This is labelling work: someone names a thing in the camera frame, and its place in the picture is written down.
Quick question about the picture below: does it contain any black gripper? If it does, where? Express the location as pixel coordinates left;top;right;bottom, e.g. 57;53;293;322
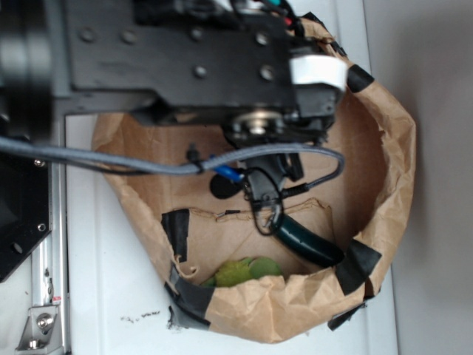
64;1;348;145

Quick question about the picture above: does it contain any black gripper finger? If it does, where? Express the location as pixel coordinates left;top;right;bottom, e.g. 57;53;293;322
243;153;304;237

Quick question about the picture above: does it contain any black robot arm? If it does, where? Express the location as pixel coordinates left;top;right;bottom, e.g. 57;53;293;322
1;1;348;234

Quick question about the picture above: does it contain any dark green toy cucumber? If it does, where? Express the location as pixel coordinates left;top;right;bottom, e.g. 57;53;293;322
271;214;344;268

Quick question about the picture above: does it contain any green toy lettuce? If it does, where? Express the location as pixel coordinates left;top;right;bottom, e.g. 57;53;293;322
201;257;283;287

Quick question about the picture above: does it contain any brown paper bag bin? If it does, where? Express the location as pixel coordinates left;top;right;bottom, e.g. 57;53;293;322
92;10;417;345

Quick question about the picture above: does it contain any aluminium extrusion rail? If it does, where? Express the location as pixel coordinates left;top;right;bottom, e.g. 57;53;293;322
32;163;71;354

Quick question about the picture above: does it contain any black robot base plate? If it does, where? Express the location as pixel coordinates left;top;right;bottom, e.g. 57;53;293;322
1;137;50;282

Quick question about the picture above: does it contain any grey braided cable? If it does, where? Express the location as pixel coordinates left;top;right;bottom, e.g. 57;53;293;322
0;135;347;197

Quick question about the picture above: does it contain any metal corner bracket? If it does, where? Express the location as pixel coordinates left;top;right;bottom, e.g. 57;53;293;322
15;305;62;354

